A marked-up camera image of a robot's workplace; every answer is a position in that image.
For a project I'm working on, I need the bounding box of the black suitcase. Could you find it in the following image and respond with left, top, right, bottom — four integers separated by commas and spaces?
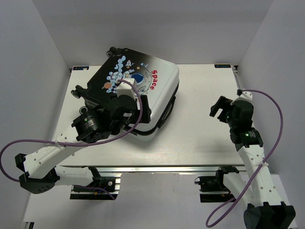
71, 47, 179, 138

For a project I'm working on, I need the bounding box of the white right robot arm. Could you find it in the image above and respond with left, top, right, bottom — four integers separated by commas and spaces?
210, 94, 296, 229

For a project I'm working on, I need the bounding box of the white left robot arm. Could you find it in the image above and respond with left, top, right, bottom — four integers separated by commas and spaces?
15, 95, 151, 194

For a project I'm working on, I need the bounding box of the blue label sticker right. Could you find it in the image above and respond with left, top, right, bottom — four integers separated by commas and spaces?
214, 64, 231, 68

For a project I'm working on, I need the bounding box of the blue label sticker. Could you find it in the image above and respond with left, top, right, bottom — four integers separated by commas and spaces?
72, 66, 89, 71
214, 64, 231, 68

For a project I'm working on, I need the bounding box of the blue label sticker left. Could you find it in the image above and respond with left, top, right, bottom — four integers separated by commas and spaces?
72, 66, 89, 71

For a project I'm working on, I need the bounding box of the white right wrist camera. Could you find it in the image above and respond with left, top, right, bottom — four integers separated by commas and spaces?
236, 89, 253, 102

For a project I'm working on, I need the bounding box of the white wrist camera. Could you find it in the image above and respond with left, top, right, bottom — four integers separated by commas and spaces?
236, 89, 253, 102
116, 78, 137, 100

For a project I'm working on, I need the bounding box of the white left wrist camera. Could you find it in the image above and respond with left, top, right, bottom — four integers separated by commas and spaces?
116, 78, 137, 100

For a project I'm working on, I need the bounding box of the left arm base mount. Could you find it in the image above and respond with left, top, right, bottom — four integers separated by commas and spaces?
70, 176, 121, 200

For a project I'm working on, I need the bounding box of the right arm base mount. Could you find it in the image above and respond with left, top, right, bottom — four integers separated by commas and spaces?
194, 166, 239, 203

